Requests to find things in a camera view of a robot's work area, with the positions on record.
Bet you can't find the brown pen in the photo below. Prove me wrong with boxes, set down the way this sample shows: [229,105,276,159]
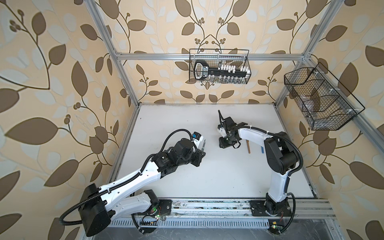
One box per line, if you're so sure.
[246,140,251,154]

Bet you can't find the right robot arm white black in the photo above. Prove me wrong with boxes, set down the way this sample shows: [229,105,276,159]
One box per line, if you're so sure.
[218,115,304,215]

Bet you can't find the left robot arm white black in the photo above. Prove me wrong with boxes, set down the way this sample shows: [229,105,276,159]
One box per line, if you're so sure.
[79,135,205,237]

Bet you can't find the black tool with white bits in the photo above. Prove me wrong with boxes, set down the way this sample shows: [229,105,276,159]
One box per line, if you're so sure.
[192,60,251,80]

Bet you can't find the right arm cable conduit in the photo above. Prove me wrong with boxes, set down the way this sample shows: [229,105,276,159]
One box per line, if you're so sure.
[217,110,304,176]

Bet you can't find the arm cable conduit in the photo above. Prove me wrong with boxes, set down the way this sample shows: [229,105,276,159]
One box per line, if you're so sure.
[58,128,194,226]
[217,110,304,176]

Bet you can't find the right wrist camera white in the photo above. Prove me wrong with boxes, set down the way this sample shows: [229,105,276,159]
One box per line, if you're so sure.
[218,126,227,138]

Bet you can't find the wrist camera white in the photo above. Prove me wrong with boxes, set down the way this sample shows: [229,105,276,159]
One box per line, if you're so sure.
[218,126,227,138]
[192,132,205,150]

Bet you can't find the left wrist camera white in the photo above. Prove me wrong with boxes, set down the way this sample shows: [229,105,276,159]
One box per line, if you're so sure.
[192,132,205,150]

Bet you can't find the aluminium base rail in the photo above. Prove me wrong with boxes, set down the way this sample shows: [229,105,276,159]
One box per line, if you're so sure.
[88,197,337,229]

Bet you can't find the back wire basket black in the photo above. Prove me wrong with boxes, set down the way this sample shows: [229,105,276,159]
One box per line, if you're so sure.
[189,48,252,85]

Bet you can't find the wire basket black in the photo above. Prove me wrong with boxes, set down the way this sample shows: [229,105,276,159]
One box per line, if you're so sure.
[189,48,252,85]
[284,63,366,131]

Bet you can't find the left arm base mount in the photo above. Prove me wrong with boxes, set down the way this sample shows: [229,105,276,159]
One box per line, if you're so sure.
[131,199,173,235]

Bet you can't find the aluminium frame back bar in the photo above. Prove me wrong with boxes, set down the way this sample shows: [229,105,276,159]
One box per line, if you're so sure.
[115,52,305,61]

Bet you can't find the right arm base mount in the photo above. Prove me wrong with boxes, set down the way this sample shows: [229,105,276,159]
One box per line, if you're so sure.
[249,198,296,235]

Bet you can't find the right wire basket black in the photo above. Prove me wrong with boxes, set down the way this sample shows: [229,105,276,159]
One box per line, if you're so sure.
[284,63,366,131]

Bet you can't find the aluminium frame left post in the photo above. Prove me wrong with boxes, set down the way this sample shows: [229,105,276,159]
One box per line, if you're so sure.
[85,0,140,109]

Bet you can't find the aluminium frame post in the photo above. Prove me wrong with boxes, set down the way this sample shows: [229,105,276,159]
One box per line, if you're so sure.
[274,0,344,107]
[85,0,140,109]

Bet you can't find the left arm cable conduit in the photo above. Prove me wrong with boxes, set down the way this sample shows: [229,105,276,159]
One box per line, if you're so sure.
[58,128,194,226]

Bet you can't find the aluminium frame right post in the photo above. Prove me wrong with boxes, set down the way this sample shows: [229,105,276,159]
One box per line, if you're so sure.
[274,0,344,107]

